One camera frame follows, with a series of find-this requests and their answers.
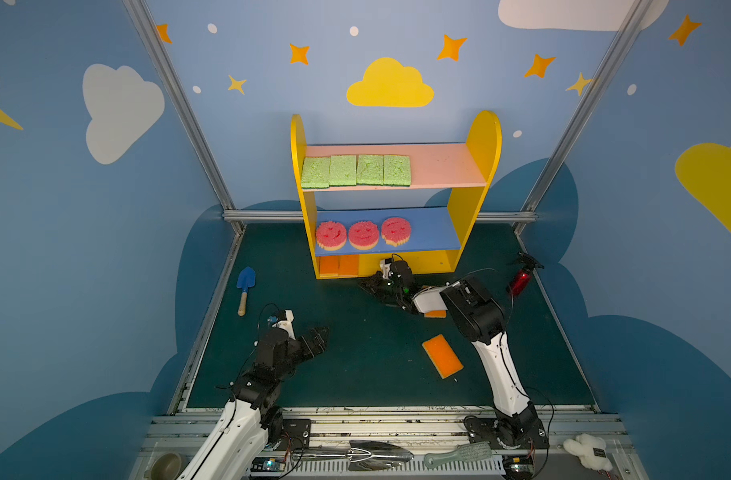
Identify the pink smiley sponge front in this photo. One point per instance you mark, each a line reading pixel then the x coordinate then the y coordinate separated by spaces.
pixel 364 235

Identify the aluminium rail base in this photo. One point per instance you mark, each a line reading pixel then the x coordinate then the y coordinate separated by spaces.
pixel 419 429

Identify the yellow shelf with coloured boards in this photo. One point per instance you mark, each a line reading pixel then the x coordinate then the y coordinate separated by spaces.
pixel 439 233

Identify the pink smiley sponge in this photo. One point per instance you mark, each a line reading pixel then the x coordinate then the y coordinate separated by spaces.
pixel 331 235
pixel 364 235
pixel 396 231

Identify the green circuit board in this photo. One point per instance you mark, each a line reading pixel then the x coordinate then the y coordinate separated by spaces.
pixel 518 468
pixel 272 466

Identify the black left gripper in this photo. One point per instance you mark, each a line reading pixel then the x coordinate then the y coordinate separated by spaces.
pixel 305 344

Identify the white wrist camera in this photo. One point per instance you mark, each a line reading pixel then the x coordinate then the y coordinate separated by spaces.
pixel 282 319
pixel 387 268

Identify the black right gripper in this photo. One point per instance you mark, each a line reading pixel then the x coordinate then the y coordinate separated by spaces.
pixel 386 287

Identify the pale green brush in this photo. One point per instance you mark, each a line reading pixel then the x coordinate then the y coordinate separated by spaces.
pixel 471 452

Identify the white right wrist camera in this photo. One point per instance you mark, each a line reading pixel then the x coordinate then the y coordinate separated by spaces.
pixel 387 268

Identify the white plush toy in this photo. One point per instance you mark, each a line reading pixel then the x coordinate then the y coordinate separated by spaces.
pixel 591 451

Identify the silver metal trowel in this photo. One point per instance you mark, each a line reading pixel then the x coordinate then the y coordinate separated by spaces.
pixel 361 455

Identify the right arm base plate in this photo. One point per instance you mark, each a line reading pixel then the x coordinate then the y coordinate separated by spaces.
pixel 507 433

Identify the beige bowl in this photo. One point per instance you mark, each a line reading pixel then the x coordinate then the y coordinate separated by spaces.
pixel 168 466

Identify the left green circuit board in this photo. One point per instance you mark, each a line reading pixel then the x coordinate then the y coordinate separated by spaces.
pixel 272 466

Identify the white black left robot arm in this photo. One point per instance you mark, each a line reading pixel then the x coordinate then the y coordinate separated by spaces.
pixel 251 418

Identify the right green circuit board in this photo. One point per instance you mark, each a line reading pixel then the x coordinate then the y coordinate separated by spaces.
pixel 518 468

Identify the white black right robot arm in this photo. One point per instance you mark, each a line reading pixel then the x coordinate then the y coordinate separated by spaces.
pixel 477 315

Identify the green sponge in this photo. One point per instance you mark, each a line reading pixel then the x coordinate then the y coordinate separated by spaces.
pixel 370 170
pixel 397 170
pixel 343 170
pixel 315 173

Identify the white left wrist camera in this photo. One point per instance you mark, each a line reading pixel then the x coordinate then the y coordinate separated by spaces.
pixel 282 319

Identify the red toy fire extinguisher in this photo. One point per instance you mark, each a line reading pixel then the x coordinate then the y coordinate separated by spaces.
pixel 522 278

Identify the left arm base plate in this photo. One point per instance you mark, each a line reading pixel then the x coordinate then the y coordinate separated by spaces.
pixel 290 434

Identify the blue toy shovel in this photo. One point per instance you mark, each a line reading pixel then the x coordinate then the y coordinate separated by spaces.
pixel 245 281

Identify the orange sponge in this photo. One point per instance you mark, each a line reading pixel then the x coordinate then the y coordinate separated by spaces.
pixel 328 267
pixel 435 314
pixel 348 266
pixel 442 356

